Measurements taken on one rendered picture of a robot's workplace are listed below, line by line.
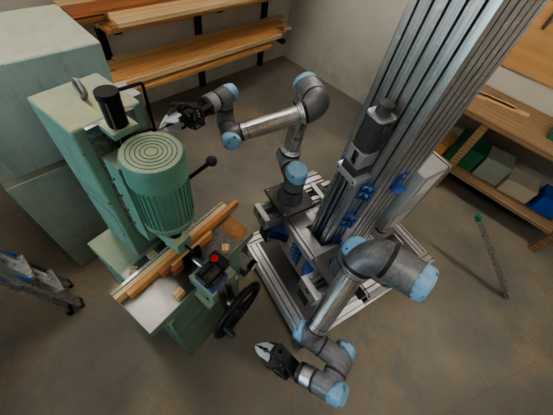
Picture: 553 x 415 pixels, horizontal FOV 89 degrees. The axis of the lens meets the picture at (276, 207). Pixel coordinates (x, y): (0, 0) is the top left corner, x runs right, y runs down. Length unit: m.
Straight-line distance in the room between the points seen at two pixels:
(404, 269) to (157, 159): 0.74
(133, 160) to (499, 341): 2.74
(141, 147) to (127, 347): 1.57
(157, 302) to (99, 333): 1.06
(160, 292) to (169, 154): 0.64
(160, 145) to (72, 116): 0.26
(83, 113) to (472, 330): 2.74
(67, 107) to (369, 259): 0.97
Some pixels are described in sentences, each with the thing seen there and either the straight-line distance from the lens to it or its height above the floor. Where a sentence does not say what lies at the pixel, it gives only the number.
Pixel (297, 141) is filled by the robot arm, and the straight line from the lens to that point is 1.47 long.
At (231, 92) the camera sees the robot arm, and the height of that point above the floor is 1.42.
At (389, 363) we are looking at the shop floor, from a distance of 2.35.
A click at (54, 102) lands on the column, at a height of 1.52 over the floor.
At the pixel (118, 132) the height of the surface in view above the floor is 1.52.
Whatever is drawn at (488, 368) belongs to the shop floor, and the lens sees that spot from 2.76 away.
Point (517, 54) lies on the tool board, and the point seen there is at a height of 1.16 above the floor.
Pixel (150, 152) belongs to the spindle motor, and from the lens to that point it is 0.85.
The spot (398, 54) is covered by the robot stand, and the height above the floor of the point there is 1.69.
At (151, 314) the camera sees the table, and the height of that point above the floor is 0.90.
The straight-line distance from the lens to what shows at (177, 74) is 3.15.
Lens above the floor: 2.07
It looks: 53 degrees down
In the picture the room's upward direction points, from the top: 13 degrees clockwise
